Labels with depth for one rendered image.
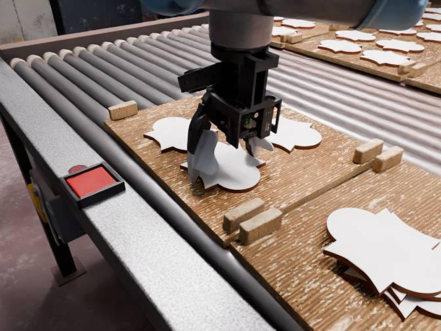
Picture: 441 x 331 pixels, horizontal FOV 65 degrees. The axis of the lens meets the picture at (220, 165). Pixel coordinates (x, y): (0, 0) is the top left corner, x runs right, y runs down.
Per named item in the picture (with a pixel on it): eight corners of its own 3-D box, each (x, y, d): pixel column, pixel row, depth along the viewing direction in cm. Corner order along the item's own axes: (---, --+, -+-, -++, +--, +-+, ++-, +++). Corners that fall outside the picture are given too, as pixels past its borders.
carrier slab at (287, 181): (222, 249, 44) (223, 241, 43) (104, 127, 72) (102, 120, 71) (383, 160, 61) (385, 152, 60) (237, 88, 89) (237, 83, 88)
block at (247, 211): (230, 236, 44) (230, 220, 42) (221, 228, 45) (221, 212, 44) (265, 217, 47) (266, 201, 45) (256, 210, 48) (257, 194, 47)
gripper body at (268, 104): (233, 154, 44) (241, 62, 37) (197, 125, 50) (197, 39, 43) (277, 136, 48) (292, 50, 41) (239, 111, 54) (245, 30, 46)
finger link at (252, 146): (272, 173, 55) (256, 138, 48) (248, 155, 59) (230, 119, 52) (285, 160, 56) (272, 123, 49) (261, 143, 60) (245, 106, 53)
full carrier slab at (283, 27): (280, 48, 119) (281, 35, 117) (208, 27, 146) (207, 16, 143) (342, 33, 137) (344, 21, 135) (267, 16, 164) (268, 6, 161)
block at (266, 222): (245, 247, 42) (247, 231, 41) (236, 238, 44) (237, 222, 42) (281, 228, 45) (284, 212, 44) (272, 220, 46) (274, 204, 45)
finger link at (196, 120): (184, 154, 48) (210, 94, 45) (178, 148, 49) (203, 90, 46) (209, 157, 51) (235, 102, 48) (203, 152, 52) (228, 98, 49)
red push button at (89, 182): (82, 205, 52) (80, 198, 51) (67, 186, 56) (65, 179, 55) (119, 189, 55) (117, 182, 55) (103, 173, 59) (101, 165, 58)
